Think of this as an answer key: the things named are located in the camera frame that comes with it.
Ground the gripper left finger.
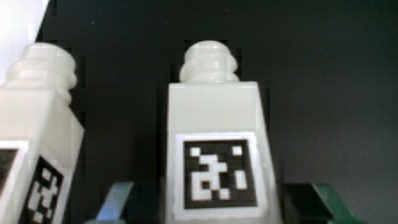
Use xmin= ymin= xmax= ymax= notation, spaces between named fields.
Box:
xmin=84 ymin=182 xmax=134 ymax=224

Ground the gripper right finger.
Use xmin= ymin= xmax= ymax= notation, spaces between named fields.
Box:
xmin=313 ymin=184 xmax=368 ymax=224

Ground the white leg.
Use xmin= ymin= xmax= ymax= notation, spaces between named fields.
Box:
xmin=164 ymin=41 xmax=283 ymax=224
xmin=0 ymin=43 xmax=84 ymax=224

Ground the white marker plate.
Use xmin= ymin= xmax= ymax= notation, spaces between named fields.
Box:
xmin=0 ymin=0 xmax=50 ymax=83

